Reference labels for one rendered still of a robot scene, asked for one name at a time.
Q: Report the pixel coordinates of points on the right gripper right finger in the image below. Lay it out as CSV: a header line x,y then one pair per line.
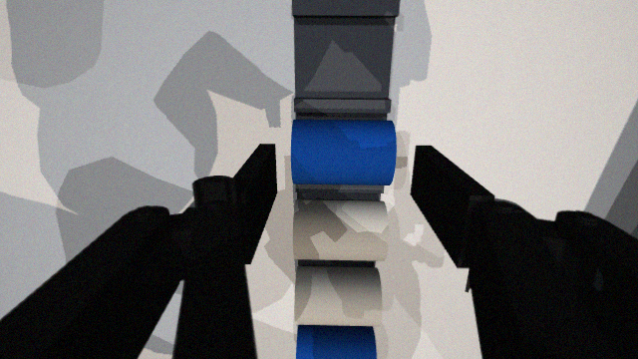
x,y
525,305

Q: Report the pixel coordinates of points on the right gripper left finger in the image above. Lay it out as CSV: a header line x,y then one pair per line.
x,y
106,302

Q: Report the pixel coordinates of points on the blue cylinder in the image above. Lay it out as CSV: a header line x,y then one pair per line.
x,y
353,152
335,342

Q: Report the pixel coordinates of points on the grey cylinder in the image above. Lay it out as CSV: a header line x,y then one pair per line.
x,y
342,296
340,230

